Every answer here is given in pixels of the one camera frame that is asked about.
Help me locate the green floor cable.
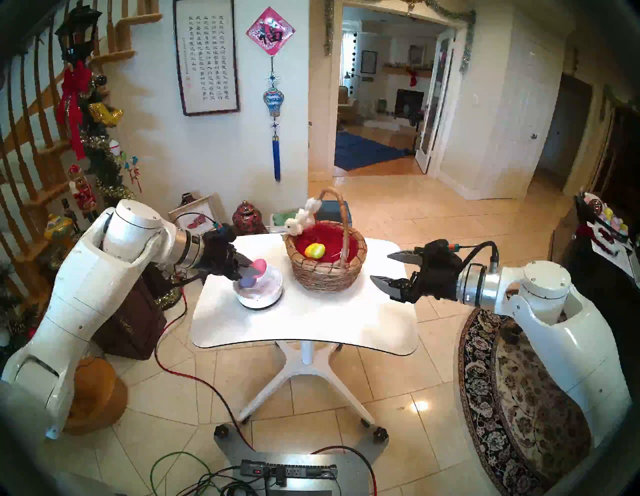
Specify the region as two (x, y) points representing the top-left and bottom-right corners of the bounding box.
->
(150, 451), (216, 496)

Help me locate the black fireplace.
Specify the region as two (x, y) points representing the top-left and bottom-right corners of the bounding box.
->
(394, 88), (425, 117)

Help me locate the ornate decorative plate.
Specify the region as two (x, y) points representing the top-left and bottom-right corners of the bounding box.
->
(47, 235), (81, 271)

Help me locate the blue vase tassel hanging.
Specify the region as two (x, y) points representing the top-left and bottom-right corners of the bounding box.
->
(262, 56), (285, 182)

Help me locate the white panel door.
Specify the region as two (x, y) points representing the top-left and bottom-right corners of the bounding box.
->
(487, 37), (556, 199)

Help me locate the red cloisonne lidded jar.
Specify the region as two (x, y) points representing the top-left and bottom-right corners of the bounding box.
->
(232, 200), (264, 235)

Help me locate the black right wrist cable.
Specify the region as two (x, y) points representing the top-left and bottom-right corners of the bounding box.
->
(452, 241), (501, 273)

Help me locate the red nutcracker figure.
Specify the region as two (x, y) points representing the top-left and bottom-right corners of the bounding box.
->
(66, 164), (101, 221)

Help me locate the wooden staircase banister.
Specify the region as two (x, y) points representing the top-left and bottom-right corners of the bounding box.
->
(0, 0), (163, 436)

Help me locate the framed red shoe picture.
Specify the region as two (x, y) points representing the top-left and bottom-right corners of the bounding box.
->
(167, 195), (223, 236)

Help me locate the oriental patterned rug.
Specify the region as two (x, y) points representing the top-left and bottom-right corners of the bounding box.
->
(452, 307), (591, 496)

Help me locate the dark wooden side table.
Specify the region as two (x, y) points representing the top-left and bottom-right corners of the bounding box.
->
(37, 232), (168, 361)

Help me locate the white round bowl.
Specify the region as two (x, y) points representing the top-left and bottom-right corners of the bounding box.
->
(233, 265), (284, 310)

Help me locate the framed chinese calligraphy scroll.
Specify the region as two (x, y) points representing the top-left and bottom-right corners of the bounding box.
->
(172, 0), (240, 117)

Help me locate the tan armchair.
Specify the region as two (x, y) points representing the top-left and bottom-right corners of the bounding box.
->
(337, 86), (358, 123)

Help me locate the yellow porcelain urn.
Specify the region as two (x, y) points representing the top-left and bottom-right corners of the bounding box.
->
(43, 214), (75, 243)

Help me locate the colourful egg centrepiece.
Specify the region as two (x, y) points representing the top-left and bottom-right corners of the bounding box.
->
(580, 191), (631, 246)

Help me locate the brown wicker basket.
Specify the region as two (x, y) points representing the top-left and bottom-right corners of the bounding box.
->
(285, 187), (368, 293)

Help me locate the white table pedestal base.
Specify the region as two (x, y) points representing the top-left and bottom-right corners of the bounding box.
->
(235, 340), (377, 428)

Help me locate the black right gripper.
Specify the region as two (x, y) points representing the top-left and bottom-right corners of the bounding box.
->
(370, 249), (463, 304)

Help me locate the black left wrist camera cable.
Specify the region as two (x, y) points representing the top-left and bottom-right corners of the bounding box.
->
(172, 212), (221, 228)

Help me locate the white glass french door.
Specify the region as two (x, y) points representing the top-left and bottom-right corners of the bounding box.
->
(415, 29), (456, 174)

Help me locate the red diamond fu decoration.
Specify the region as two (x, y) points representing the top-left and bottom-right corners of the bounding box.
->
(245, 6), (296, 56)

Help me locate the grey metal robot base plate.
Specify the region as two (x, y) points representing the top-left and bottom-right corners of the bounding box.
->
(214, 424), (390, 496)

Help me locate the red ribbon bow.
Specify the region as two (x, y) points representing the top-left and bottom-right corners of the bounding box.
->
(55, 60), (93, 161)

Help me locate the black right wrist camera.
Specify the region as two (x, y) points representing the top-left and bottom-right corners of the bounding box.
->
(424, 239), (463, 266)

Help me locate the blue open box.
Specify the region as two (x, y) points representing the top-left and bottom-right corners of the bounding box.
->
(315, 200), (352, 223)

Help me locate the red shredded paper filling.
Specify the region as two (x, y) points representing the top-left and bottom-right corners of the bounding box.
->
(295, 223), (361, 264)

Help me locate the silver tinsel doorway garland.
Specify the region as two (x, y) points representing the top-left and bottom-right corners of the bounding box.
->
(324, 0), (477, 75)

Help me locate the blue floor rug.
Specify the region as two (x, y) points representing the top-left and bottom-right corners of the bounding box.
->
(334, 131), (411, 172)

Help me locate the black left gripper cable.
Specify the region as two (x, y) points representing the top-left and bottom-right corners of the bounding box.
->
(172, 270), (211, 288)

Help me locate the green tinsel christmas garland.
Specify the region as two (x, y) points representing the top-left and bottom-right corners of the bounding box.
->
(80, 72), (138, 206)

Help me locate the gold ingot ornament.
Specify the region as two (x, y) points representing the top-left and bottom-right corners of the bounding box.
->
(89, 102), (124, 127)

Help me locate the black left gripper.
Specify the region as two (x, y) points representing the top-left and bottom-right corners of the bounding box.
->
(202, 235), (263, 281)

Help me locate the black lantern lamp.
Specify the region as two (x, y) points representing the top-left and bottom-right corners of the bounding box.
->
(54, 2), (103, 63)

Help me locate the black power strip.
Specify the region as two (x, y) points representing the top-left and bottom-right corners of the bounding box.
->
(240, 460), (338, 480)

